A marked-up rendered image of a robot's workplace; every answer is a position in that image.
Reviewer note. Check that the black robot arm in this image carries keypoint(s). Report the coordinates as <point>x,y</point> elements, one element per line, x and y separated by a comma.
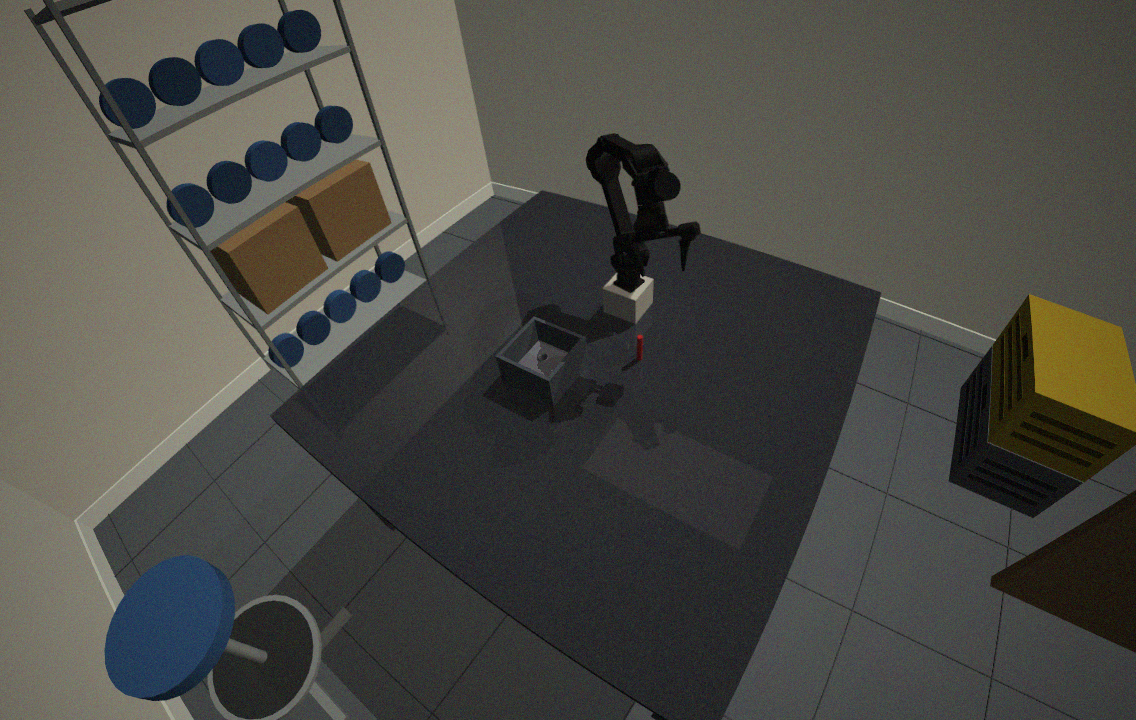
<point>652,183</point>

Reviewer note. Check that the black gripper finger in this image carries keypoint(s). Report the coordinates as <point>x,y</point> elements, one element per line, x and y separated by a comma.
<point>684,245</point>
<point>635,255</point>

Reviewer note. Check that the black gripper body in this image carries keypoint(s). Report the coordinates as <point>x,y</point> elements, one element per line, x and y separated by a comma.
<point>685,231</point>

